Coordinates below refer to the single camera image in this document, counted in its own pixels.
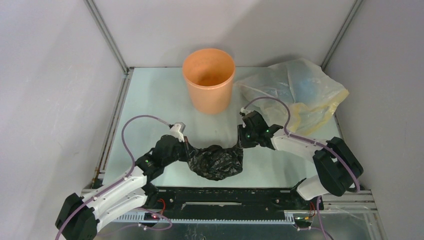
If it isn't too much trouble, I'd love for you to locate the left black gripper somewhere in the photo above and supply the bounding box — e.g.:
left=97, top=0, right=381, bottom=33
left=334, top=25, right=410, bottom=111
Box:
left=162, top=136, right=198, bottom=167

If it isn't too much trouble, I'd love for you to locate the black trash bag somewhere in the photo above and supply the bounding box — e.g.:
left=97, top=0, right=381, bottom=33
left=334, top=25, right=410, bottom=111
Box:
left=187, top=145, right=244, bottom=181

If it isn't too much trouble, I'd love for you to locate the translucent yellowish plastic bag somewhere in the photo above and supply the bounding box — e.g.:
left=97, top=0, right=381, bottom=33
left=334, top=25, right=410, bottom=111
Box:
left=235, top=58, right=349, bottom=135

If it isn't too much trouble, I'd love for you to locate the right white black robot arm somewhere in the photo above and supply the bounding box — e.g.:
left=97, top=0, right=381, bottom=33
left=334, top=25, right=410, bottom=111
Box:
left=237, top=109, right=364, bottom=209

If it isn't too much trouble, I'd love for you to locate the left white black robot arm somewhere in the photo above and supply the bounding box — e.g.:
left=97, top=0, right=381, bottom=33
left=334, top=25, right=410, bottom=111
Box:
left=55, top=135, right=198, bottom=240

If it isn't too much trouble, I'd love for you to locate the orange plastic trash bin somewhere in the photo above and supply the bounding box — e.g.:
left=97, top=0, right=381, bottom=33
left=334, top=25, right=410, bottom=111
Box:
left=182, top=48, right=236, bottom=115

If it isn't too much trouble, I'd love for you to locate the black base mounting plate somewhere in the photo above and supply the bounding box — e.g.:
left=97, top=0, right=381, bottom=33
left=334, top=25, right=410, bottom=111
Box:
left=145, top=186, right=324, bottom=222

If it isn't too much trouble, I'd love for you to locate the left small circuit board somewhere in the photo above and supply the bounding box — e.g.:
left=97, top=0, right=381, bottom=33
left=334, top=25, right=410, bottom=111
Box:
left=144, top=212, right=162, bottom=221

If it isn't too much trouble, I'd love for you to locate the small circuit board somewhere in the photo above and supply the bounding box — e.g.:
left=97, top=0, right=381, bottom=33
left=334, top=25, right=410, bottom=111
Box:
left=294, top=216, right=314, bottom=222
left=144, top=212, right=162, bottom=221

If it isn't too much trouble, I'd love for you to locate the right small circuit board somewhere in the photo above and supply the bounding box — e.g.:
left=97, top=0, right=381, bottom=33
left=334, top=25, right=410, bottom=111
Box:
left=294, top=216, right=314, bottom=222

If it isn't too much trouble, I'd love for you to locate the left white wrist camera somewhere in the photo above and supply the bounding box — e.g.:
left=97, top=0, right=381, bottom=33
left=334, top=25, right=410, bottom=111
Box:
left=169, top=122, right=186, bottom=143

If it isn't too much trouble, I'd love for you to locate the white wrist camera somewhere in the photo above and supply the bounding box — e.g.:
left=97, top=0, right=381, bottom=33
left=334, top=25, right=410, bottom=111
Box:
left=169, top=122, right=186, bottom=143
left=239, top=107, right=250, bottom=128

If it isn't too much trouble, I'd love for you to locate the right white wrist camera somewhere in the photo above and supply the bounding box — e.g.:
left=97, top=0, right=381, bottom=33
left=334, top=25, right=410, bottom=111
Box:
left=239, top=107, right=250, bottom=128

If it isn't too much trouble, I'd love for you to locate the left aluminium corner post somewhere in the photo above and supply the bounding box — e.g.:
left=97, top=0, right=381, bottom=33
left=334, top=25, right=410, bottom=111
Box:
left=84, top=0, right=129, bottom=75

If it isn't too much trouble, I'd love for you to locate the aluminium corner post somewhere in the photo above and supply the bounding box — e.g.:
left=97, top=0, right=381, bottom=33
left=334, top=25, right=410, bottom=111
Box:
left=320, top=0, right=364, bottom=72
left=84, top=0, right=129, bottom=75

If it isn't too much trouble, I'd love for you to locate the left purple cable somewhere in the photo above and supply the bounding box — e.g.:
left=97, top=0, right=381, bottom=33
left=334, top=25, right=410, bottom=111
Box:
left=54, top=114, right=173, bottom=240

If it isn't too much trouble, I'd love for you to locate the aluminium frame rail front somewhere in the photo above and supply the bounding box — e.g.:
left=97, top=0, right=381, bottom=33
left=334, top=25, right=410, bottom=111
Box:
left=74, top=188, right=379, bottom=226

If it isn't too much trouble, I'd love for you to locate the right aluminium corner post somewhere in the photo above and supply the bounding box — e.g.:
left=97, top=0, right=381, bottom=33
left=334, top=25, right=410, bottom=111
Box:
left=320, top=0, right=364, bottom=72

